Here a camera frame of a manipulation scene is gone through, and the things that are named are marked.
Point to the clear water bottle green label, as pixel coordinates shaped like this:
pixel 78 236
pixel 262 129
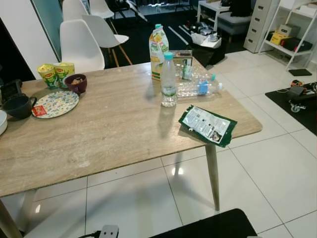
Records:
pixel 168 84

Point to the black device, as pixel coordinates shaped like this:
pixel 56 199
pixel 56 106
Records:
pixel 10 89

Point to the white plastic chair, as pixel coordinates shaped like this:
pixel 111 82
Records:
pixel 73 9
pixel 79 47
pixel 100 7
pixel 101 30

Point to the yellow green noodle cup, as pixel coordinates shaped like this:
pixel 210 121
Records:
pixel 48 75
pixel 65 70

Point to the clear water bottle blue label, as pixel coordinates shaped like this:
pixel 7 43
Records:
pixel 195 88

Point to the small cardboard box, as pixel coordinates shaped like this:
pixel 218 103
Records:
pixel 288 30

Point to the black floor mat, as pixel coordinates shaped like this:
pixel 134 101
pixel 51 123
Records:
pixel 285 118
pixel 208 225

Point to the green snack bag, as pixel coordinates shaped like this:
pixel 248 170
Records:
pixel 207 125

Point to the black backpack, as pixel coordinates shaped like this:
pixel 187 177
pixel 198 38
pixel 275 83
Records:
pixel 241 7

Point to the white basket with items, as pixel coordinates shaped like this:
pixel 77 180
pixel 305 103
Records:
pixel 205 38

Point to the white drawer cabinet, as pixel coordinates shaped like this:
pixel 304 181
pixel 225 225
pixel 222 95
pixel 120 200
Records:
pixel 260 25

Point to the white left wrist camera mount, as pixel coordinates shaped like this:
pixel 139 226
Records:
pixel 109 231

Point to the white ladder shelf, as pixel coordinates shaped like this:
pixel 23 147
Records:
pixel 282 49

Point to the small red packet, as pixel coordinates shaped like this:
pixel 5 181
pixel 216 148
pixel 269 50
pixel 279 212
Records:
pixel 39 111

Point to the maroon bowl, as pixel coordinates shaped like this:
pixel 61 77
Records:
pixel 76 85

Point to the grey bench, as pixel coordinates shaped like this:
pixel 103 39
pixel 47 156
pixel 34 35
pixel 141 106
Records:
pixel 233 22

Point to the brown green carton box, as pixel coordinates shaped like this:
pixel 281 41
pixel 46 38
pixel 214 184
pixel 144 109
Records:
pixel 181 58

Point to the light wooden dining table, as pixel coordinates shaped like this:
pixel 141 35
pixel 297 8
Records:
pixel 109 134

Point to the black bag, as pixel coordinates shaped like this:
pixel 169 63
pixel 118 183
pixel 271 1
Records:
pixel 297 45

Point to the white bowl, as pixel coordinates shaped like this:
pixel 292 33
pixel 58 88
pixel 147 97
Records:
pixel 1 122

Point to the yellow box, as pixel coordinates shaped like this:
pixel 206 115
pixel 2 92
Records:
pixel 278 38

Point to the white side table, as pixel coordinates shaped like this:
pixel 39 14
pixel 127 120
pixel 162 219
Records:
pixel 210 9

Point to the dark mug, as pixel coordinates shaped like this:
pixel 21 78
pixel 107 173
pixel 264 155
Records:
pixel 17 106

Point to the green yellow juice carton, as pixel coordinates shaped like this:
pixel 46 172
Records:
pixel 158 49

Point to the patterned round plate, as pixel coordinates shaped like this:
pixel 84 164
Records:
pixel 58 102

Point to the small black mat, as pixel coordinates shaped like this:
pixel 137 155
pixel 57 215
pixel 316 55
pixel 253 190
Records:
pixel 299 72

